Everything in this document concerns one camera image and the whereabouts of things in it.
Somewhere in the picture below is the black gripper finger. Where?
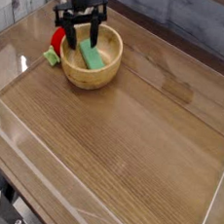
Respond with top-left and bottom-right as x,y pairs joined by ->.
62,12 -> 77,50
90,8 -> 99,48

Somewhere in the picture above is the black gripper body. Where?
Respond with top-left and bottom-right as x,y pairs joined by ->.
54,0 -> 108,27

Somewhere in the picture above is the green rectangular block stick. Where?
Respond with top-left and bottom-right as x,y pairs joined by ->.
79,39 -> 105,70

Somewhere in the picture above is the light wooden bowl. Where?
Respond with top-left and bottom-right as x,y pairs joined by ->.
59,23 -> 124,90

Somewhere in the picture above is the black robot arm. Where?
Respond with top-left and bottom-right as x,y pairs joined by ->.
54,0 -> 108,50

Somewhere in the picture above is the red plush strawberry toy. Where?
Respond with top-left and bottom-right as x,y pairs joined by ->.
44,27 -> 65,66

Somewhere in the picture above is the black table clamp mount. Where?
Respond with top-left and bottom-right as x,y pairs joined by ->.
0,194 -> 26,224

